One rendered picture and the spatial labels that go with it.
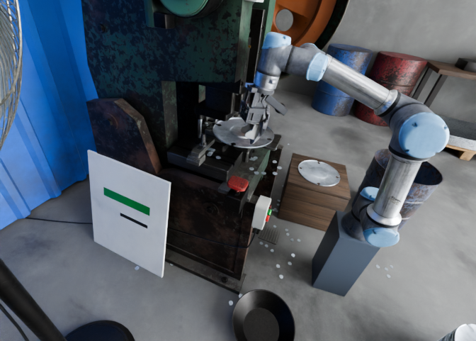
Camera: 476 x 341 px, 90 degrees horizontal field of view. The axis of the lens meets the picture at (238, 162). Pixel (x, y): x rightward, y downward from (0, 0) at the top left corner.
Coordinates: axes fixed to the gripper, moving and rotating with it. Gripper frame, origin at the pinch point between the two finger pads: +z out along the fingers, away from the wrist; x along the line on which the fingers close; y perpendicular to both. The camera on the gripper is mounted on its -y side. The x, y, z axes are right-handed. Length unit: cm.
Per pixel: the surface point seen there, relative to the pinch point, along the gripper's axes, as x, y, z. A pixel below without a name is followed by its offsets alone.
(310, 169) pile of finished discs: -35, -74, 43
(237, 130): -23.5, -4.4, 8.4
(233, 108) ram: -21.7, 1.1, -3.3
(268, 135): -18.1, -18.2, 7.2
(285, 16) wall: -308, -180, -42
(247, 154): -16.3, -8.8, 16.8
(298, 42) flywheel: -40, -33, -32
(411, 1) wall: -201, -293, -94
